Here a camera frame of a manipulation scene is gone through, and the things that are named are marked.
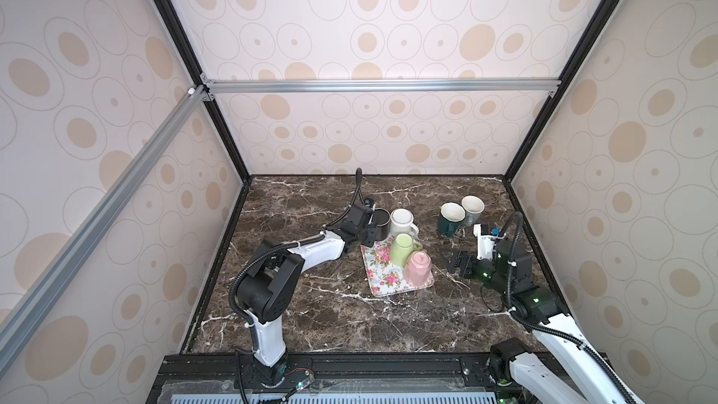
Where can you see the dark teal mug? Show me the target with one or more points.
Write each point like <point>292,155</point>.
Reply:
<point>451,217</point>

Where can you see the light green mug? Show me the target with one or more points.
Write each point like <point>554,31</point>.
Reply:
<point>403,246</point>

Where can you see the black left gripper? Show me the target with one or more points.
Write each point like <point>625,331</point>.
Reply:
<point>371,235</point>

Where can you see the black frame post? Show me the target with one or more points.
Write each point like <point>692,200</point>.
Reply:
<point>183,45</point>
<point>599,20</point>

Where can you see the black mug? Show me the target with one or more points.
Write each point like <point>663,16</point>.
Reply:
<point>381,220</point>

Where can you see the grey mug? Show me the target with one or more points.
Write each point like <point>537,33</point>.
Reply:
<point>473,207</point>

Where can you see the right black frame post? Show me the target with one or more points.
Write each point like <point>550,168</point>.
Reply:
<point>599,20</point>

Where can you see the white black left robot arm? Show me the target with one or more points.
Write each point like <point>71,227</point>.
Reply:
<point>264,288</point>

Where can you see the pink mug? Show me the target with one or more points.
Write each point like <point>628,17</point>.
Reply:
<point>417,269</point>

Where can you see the left black frame post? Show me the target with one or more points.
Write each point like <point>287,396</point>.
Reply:
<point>183,45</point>

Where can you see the horizontal aluminium rail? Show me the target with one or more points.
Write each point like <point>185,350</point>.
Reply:
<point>378,86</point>

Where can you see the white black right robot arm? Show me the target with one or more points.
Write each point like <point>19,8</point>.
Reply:
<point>542,314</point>

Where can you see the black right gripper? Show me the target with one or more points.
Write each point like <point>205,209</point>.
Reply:
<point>466,262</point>

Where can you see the slanted left aluminium rail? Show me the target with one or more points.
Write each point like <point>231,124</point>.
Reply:
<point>55,279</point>

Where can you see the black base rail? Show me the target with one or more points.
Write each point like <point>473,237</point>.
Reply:
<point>334,378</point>

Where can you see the floral rectangular tray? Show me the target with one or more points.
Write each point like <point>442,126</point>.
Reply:
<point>385,279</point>

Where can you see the white mug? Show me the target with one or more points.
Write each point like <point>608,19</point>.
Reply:
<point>402,222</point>

